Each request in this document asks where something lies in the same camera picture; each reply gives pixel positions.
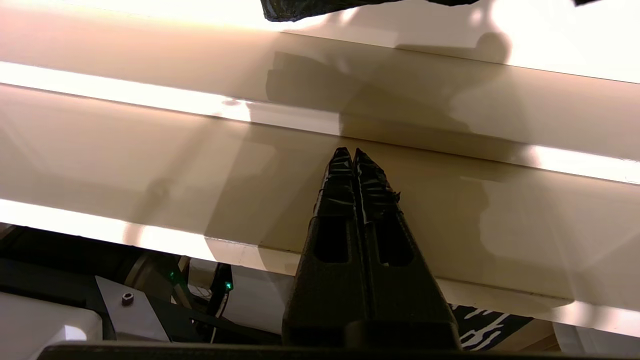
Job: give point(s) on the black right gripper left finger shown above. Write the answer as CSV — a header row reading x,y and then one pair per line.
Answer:
x,y
327,295

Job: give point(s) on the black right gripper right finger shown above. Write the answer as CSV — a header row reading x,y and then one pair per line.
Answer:
x,y
405,300

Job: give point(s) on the wide cream ribbed drawer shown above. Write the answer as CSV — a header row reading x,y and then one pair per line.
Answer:
x,y
150,160

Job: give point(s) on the black umbrella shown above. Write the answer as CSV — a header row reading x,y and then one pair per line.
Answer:
x,y
310,9

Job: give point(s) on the grey black robot base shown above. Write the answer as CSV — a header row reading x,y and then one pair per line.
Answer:
x,y
100,295

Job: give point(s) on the white black zebra rug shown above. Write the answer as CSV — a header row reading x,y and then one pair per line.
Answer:
x,y
487,325

